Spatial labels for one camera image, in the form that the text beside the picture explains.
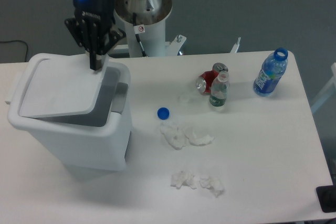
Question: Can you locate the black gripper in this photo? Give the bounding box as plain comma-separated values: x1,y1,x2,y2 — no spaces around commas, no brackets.
65,0,126,71

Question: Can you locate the white trash can body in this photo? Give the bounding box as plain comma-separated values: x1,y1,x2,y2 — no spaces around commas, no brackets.
7,59,132,171

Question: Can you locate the small crumpled tissue right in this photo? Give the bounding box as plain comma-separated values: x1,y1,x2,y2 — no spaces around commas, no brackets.
199,176,224,198

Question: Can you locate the white bottle cap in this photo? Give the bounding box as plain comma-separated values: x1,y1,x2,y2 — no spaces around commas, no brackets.
179,94,190,103

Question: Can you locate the blue plastic bottle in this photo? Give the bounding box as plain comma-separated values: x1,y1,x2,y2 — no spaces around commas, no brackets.
253,47,288,97

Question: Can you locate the blue bottle cap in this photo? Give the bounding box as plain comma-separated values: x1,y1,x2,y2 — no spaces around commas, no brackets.
157,107,170,120

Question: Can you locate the white metal base frame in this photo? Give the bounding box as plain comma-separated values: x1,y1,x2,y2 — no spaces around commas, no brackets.
108,35,241,58

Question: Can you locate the small crumpled tissue left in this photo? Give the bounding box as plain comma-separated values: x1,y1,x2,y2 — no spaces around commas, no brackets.
171,170,197,189

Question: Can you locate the clear green label bottle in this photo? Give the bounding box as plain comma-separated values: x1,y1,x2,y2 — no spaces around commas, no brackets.
209,70,229,107

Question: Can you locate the crushed red soda can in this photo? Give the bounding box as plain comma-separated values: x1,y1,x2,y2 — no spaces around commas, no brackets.
195,62,228,94

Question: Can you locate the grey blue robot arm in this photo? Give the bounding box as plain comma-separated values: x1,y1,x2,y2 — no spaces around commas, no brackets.
65,0,126,71

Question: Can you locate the black floor cable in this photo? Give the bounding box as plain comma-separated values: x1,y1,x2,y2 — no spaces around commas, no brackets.
0,40,29,63

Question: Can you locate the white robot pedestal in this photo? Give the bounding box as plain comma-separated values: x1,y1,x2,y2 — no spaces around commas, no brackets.
115,0,172,58

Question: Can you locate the black device at edge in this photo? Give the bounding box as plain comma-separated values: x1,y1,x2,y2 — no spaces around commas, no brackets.
316,185,335,213

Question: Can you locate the large crumpled white tissue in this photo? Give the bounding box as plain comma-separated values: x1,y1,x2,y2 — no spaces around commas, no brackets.
160,122,215,150

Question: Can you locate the small crumpled tissue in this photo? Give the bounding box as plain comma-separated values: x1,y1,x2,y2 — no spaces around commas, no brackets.
199,176,224,198
171,170,197,189

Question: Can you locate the white trash can lid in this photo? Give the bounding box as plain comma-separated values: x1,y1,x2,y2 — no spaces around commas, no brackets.
19,53,109,119

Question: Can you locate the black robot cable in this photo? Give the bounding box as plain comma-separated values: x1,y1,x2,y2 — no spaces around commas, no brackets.
132,12,148,58

